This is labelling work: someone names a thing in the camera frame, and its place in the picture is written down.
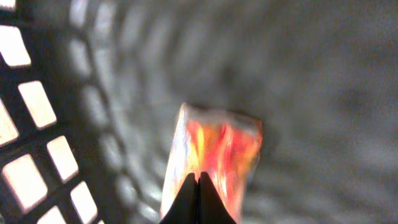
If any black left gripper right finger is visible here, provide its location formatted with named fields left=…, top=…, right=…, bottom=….
left=197, top=172, right=236, bottom=224

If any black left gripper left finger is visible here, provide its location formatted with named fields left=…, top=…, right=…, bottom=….
left=160, top=173, right=198, bottom=224

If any orange red snack packet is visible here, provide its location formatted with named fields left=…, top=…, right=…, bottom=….
left=160, top=103, right=263, bottom=223

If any grey plastic mesh basket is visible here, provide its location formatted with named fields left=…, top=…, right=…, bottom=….
left=1, top=0, right=397, bottom=223

